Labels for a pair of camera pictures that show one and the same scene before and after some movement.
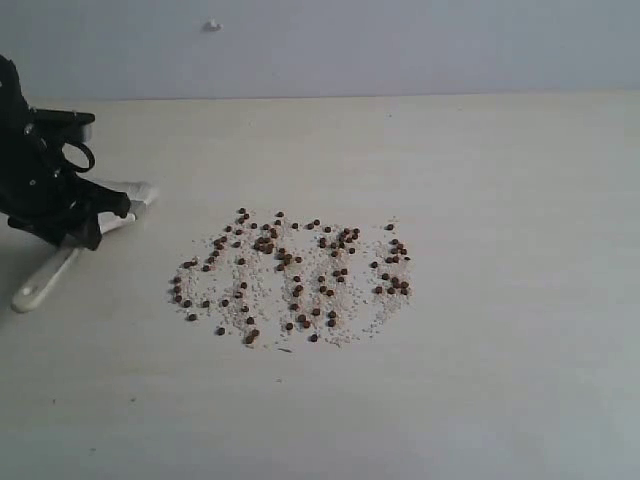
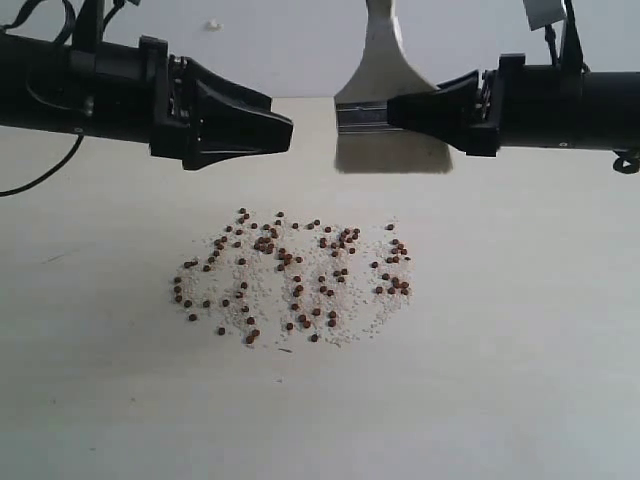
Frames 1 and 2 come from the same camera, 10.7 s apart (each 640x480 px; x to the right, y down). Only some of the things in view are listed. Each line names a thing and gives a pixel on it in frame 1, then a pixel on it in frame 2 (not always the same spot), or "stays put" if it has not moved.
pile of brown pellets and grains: [267, 278] stays put
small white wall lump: [212, 26] stays put
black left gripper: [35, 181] -> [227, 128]
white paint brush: [137, 194] -> [364, 142]
